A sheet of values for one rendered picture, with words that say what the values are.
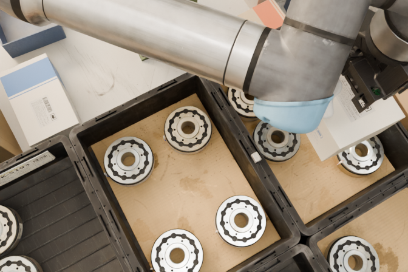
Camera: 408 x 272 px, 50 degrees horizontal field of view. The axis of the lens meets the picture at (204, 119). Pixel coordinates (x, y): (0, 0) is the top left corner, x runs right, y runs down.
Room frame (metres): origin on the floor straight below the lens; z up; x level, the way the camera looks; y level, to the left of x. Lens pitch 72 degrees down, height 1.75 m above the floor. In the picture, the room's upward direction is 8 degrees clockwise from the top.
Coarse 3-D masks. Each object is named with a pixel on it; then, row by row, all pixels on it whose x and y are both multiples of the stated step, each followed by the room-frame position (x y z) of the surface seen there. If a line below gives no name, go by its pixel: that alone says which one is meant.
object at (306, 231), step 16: (224, 96) 0.33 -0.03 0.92; (240, 128) 0.26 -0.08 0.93; (400, 128) 0.31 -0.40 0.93; (272, 176) 0.18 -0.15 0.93; (400, 176) 0.22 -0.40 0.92; (368, 192) 0.17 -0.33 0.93; (288, 208) 0.12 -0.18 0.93; (352, 208) 0.14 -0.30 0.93; (304, 224) 0.09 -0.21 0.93; (320, 224) 0.10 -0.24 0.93
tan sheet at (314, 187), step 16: (304, 144) 0.28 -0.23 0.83; (288, 160) 0.24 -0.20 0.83; (304, 160) 0.24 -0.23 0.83; (320, 160) 0.25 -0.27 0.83; (384, 160) 0.27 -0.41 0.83; (288, 176) 0.20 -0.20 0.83; (304, 176) 0.21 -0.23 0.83; (320, 176) 0.21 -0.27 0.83; (336, 176) 0.22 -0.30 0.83; (368, 176) 0.23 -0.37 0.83; (384, 176) 0.23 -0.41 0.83; (288, 192) 0.17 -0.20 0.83; (304, 192) 0.17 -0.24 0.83; (320, 192) 0.18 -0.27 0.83; (336, 192) 0.18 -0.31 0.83; (352, 192) 0.19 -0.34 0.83; (304, 208) 0.14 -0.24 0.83; (320, 208) 0.14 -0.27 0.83
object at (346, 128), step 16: (336, 96) 0.27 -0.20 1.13; (352, 96) 0.28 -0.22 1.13; (336, 112) 0.24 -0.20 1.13; (352, 112) 0.25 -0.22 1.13; (368, 112) 0.25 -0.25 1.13; (384, 112) 0.26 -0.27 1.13; (400, 112) 0.26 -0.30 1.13; (320, 128) 0.22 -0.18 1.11; (336, 128) 0.22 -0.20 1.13; (352, 128) 0.22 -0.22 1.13; (368, 128) 0.23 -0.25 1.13; (384, 128) 0.24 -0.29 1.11; (320, 144) 0.21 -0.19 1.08; (336, 144) 0.19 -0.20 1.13; (352, 144) 0.21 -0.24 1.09
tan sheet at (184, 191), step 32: (192, 96) 0.35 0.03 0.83; (128, 128) 0.26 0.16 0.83; (160, 128) 0.27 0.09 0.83; (192, 128) 0.28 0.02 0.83; (128, 160) 0.18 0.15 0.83; (160, 160) 0.20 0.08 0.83; (192, 160) 0.21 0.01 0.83; (224, 160) 0.22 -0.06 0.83; (128, 192) 0.12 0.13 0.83; (160, 192) 0.13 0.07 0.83; (192, 192) 0.14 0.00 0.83; (224, 192) 0.15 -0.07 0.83; (160, 224) 0.06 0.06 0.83; (192, 224) 0.07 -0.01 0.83; (224, 256) 0.02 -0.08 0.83
